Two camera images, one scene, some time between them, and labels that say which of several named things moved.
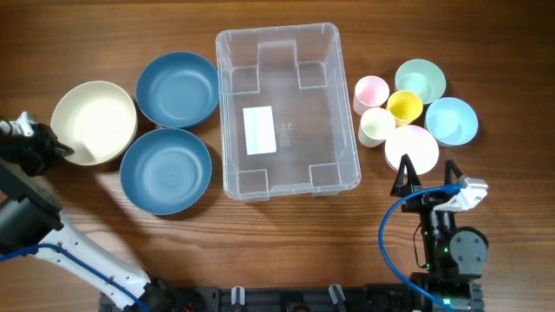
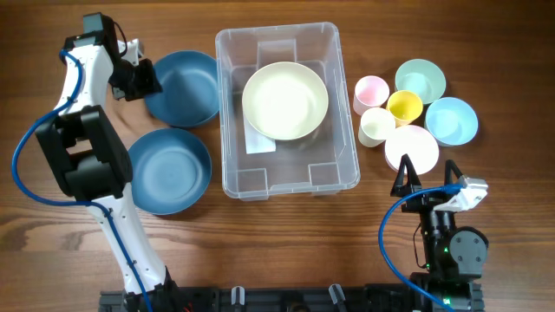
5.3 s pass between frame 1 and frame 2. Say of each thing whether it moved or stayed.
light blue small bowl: stayed
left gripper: moved
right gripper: stayed
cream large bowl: moved
